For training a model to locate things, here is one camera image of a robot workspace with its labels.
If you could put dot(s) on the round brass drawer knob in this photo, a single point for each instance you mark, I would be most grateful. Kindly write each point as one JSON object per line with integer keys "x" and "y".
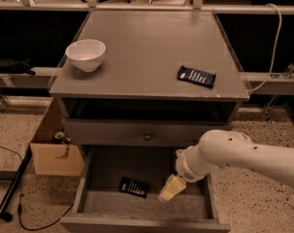
{"x": 148, "y": 136}

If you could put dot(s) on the closed grey top drawer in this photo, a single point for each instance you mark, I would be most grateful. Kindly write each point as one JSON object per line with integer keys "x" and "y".
{"x": 115, "y": 132}

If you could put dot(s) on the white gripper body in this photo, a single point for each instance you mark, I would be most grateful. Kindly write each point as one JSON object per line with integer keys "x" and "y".
{"x": 184, "y": 168}

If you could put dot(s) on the black metal bar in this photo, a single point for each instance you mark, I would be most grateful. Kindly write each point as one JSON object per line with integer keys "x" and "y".
{"x": 15, "y": 178}

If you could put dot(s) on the white ceramic bowl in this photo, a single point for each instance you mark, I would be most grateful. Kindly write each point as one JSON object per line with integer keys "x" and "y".
{"x": 86, "y": 55}

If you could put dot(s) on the cardboard box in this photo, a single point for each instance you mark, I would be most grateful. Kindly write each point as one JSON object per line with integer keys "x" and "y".
{"x": 51, "y": 158}

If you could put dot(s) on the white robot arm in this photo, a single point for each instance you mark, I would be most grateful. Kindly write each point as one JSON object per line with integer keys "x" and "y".
{"x": 219, "y": 149}

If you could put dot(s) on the black object on rail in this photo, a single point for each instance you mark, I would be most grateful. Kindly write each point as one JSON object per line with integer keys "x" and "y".
{"x": 12, "y": 66}

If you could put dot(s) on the grey wooden drawer cabinet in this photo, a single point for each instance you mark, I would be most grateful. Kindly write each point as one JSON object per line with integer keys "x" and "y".
{"x": 138, "y": 79}

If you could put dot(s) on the black rxbar chocolate wrapper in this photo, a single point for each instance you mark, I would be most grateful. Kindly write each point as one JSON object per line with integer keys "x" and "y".
{"x": 133, "y": 187}

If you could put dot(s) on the open grey middle drawer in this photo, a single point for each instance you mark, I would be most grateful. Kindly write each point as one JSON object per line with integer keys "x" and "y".
{"x": 101, "y": 208}

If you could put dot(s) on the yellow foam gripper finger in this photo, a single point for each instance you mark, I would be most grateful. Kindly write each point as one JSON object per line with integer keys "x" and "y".
{"x": 165, "y": 196}
{"x": 175, "y": 184}

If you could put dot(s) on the metal soda can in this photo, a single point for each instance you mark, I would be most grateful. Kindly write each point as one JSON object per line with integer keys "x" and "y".
{"x": 59, "y": 136}

